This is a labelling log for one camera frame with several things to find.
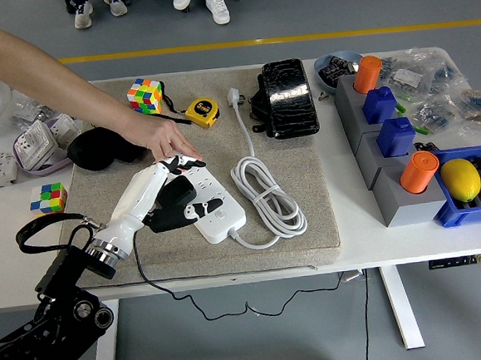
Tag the small colourful puzzle cube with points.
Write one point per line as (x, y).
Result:
(48, 197)

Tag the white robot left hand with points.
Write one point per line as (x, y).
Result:
(137, 196)

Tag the grey under-table bracket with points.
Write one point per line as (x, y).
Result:
(352, 277)

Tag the white wall socket panel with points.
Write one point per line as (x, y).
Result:
(63, 127)
(33, 144)

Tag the person's hand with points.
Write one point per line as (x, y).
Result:
(157, 132)

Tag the grey block holder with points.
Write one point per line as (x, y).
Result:
(358, 114)
(369, 147)
(345, 86)
(414, 214)

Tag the clear bag of brown resistors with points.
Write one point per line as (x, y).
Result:
(476, 105)

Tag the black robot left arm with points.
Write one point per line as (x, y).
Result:
(29, 351)

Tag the black cloth pouch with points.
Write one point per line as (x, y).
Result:
(96, 149)

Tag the grey-brown table mat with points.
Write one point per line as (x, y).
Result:
(297, 163)

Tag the orange cylinder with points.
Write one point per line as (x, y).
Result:
(417, 174)
(367, 74)

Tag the blue-grey bowl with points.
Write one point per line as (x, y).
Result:
(347, 54)

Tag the white table leg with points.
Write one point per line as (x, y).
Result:
(400, 309)
(105, 345)

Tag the black table control panel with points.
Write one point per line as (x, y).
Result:
(443, 263)

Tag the large colourful puzzle cube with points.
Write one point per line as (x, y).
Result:
(144, 96)

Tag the blue plastic bin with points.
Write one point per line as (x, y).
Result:
(447, 213)

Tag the black glossy case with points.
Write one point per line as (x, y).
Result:
(290, 97)

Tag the clear bag with white card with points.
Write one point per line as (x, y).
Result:
(407, 77)

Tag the purple ribbon band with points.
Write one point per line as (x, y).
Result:
(44, 170)

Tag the yellow lemon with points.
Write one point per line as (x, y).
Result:
(459, 179)

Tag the small metal clip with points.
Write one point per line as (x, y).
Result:
(322, 95)

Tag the small green plastic peg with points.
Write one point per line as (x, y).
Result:
(421, 130)
(401, 107)

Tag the small black component cluster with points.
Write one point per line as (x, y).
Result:
(425, 146)

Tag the clear bag of blue components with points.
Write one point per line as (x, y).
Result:
(442, 74)
(431, 117)

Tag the white power strip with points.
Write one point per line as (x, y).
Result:
(215, 232)

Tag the person's forearm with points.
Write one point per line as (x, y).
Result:
(49, 82)

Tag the yellow tape measure 5m print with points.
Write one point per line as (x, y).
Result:
(201, 110)

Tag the blue plastic block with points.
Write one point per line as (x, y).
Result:
(378, 106)
(395, 138)

